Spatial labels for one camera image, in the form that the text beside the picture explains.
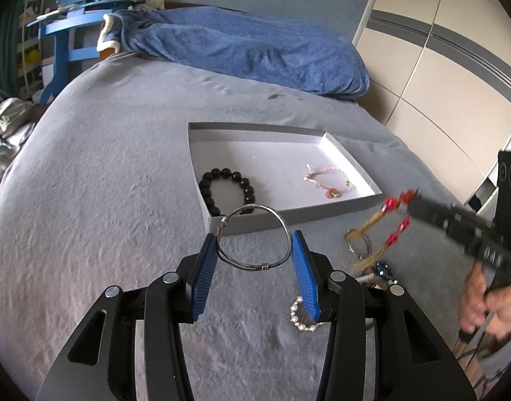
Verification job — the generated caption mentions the red gold tassel bracelet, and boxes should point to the red gold tassel bracelet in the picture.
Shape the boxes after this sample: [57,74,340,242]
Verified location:
[346,188,419,274]

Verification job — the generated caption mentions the silver bangle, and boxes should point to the silver bangle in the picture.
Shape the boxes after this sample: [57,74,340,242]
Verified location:
[344,229,371,260]
[215,203,292,272]

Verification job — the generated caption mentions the black bead bracelet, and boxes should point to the black bead bracelet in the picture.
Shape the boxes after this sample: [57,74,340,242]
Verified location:
[197,166,257,218]

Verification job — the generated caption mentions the pink braided cord bracelet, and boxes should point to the pink braided cord bracelet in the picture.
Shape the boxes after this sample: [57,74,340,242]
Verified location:
[302,163,352,199]

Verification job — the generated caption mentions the person's right hand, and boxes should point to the person's right hand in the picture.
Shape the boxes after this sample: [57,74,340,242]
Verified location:
[458,261,511,344]

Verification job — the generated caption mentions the round pearl hair clip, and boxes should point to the round pearl hair clip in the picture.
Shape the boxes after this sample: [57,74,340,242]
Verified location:
[289,296,322,332]

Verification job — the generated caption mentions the pearl bar hair clip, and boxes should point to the pearl bar hair clip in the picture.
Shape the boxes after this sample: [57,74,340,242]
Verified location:
[356,272,379,288]

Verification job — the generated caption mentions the grey cardboard box lid tray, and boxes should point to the grey cardboard box lid tray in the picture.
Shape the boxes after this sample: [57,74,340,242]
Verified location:
[188,122,383,226]

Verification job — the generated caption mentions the grey bed sheet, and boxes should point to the grey bed sheet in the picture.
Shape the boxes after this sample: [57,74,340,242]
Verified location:
[0,54,453,400]

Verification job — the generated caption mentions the white wardrobe with grey stripes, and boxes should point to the white wardrobe with grey stripes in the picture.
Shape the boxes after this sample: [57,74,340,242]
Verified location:
[355,0,511,211]

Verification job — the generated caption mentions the blue blanket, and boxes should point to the blue blanket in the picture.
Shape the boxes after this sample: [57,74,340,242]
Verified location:
[97,6,370,100]

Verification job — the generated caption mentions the grey crumpled clothes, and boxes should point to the grey crumpled clothes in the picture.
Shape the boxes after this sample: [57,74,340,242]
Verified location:
[0,98,35,182]

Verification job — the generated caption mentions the white shelf rack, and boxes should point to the white shelf rack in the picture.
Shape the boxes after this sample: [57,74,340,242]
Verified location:
[16,0,44,100]

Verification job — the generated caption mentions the dark teal crystal bracelet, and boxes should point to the dark teal crystal bracelet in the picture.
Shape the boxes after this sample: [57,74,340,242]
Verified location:
[371,260,397,287]

